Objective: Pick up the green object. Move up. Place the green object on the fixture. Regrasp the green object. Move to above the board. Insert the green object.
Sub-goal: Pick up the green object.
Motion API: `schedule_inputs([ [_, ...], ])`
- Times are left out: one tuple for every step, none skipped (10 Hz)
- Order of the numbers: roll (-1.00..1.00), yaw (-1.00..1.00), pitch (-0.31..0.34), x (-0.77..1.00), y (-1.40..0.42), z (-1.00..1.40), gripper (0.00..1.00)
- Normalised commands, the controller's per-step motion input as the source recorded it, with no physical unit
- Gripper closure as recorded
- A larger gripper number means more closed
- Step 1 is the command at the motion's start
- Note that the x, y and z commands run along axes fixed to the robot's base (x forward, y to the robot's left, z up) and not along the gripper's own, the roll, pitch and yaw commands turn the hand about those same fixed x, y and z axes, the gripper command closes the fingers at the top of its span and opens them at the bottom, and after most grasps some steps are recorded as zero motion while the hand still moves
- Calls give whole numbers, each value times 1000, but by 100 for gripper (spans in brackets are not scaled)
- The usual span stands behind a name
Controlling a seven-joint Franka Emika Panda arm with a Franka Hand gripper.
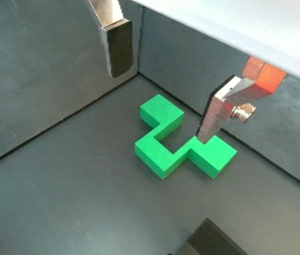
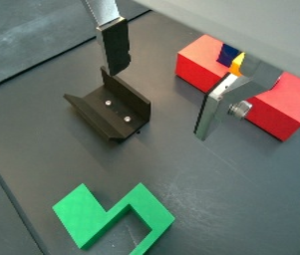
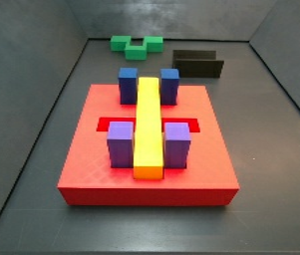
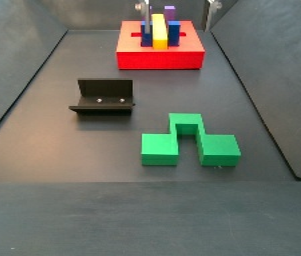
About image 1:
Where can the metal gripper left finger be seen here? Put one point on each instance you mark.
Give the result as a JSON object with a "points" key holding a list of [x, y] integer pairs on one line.
{"points": [[115, 30]]}

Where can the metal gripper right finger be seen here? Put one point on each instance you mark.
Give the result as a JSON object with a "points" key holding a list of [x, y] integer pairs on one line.
{"points": [[230, 100]]}

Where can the green stepped block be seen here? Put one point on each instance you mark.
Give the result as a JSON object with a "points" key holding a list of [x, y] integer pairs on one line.
{"points": [[163, 153]]}

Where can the black angled fixture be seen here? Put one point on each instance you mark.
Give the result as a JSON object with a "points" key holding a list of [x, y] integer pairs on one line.
{"points": [[209, 241]]}

